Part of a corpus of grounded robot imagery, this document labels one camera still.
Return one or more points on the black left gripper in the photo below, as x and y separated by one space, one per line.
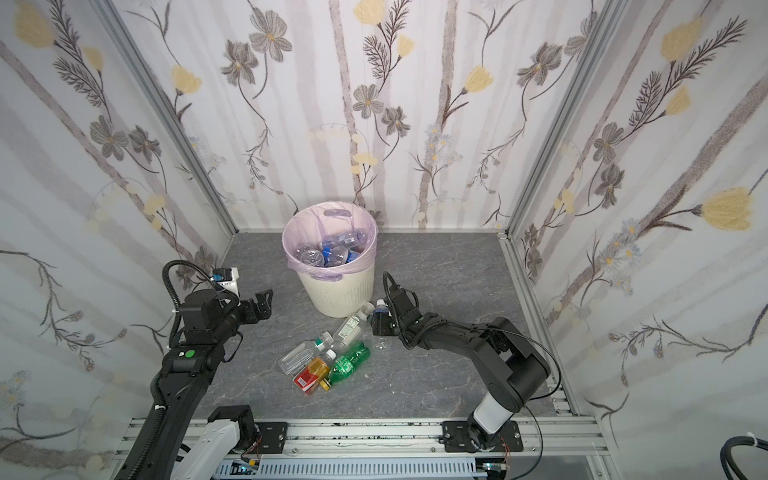
257 306

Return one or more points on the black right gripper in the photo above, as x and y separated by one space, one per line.
399 309

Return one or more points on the clear bottle green cap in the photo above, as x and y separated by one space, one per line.
300 356

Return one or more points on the blue label water bottle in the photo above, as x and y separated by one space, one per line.
310 255

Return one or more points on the blue label bottle white cap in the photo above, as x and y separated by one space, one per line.
380 324

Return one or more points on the small blue label bottle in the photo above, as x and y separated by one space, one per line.
335 255

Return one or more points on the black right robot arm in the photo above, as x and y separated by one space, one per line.
512 366

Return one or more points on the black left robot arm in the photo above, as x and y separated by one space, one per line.
203 323

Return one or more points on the cream plastic waste bin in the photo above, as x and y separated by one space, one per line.
339 299

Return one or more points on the pink bin liner bag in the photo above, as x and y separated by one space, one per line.
312 224

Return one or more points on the white green label bottle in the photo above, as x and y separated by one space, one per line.
351 329

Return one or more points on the green bottle lying centre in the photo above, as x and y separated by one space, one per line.
346 364

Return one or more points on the red yellow drink bottle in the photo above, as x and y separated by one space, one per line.
309 378

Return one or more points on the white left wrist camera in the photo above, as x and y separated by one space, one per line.
226 278

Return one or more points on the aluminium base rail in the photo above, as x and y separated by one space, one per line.
541 448

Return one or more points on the white slotted cable duct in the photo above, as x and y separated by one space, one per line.
353 468

